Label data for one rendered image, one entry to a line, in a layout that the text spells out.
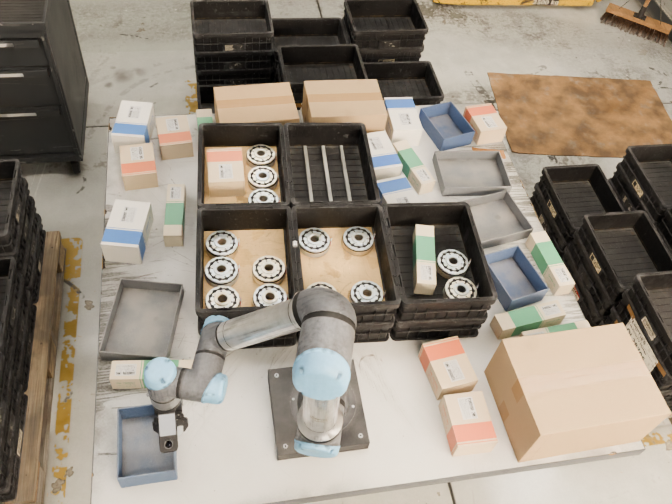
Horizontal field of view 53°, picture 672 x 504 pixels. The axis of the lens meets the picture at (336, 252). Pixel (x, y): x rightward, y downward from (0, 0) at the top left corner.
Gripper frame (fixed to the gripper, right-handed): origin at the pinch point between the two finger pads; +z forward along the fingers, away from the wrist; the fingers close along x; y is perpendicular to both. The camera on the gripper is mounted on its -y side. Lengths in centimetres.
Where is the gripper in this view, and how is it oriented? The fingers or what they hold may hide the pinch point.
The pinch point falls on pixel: (173, 437)
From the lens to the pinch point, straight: 196.0
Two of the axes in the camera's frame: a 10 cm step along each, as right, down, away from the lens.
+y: -1.9, -7.8, 5.9
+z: -0.9, 6.1, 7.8
